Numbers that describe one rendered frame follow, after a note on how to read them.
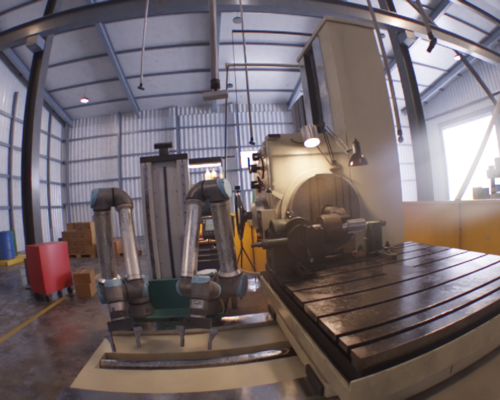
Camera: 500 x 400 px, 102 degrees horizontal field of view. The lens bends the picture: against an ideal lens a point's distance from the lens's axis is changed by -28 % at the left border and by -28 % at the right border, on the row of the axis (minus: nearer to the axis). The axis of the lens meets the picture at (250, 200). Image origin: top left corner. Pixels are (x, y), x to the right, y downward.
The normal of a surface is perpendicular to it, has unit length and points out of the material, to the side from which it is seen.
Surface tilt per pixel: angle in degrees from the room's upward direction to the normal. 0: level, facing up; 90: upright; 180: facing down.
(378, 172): 90
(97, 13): 90
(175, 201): 90
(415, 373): 90
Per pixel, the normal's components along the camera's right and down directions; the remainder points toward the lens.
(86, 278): 0.33, -0.03
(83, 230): 0.10, -0.01
